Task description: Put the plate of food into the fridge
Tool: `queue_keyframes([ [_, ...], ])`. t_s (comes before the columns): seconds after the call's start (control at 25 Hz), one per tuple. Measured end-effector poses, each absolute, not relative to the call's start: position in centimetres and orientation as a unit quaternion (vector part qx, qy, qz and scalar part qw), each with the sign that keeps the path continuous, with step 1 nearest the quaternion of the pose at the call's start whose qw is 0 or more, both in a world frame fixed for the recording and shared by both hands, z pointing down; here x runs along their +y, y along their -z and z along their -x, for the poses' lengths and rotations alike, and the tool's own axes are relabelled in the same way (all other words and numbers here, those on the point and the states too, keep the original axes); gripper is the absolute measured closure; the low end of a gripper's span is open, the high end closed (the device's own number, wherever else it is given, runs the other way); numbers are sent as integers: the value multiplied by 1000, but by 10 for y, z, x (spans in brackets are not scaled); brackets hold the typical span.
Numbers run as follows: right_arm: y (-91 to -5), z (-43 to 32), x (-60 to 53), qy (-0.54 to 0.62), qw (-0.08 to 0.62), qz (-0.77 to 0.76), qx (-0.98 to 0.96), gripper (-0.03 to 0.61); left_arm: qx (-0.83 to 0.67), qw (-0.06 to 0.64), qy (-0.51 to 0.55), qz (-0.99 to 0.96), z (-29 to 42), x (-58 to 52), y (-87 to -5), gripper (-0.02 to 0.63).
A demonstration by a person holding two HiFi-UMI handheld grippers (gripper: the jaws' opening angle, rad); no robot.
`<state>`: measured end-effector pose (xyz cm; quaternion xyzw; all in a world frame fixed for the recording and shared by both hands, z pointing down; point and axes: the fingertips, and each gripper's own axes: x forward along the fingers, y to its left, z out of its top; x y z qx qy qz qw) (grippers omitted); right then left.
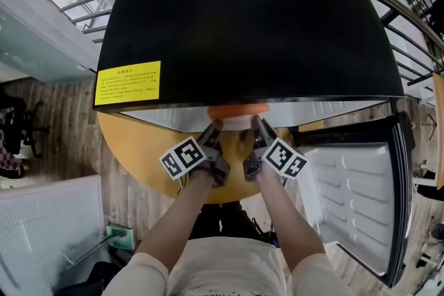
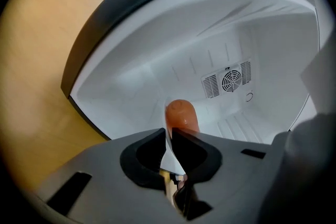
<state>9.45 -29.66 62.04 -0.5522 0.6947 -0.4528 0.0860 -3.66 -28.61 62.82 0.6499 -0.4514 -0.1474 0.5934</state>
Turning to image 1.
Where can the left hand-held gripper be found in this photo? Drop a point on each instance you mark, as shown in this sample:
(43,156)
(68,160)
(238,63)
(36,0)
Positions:
(187,157)

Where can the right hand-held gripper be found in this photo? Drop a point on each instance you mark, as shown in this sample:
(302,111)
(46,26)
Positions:
(282,157)

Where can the white plate of orange food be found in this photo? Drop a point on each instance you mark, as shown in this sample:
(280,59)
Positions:
(239,110)

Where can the black mini fridge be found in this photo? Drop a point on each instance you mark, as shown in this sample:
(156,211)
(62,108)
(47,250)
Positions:
(243,27)

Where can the person's left forearm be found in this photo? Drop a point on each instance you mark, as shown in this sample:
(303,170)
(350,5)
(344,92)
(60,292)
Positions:
(173,218)

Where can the person's right forearm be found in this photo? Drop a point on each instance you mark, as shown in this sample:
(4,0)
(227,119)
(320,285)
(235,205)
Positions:
(289,215)

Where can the person's black trousers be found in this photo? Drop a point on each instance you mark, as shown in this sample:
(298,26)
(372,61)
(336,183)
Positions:
(229,220)

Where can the person's white shirt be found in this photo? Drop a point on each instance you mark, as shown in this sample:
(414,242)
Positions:
(229,267)

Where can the green box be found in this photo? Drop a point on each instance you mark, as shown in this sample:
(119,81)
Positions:
(121,237)

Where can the wooden chair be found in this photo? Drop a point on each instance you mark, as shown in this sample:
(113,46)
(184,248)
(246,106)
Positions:
(437,128)

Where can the black bag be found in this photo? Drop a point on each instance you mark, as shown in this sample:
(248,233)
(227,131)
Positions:
(90,279)

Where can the black office chair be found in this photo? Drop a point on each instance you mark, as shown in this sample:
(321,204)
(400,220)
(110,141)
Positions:
(17,121)

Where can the white ribbed cabinet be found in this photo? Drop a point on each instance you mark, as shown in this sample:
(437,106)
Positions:
(41,235)

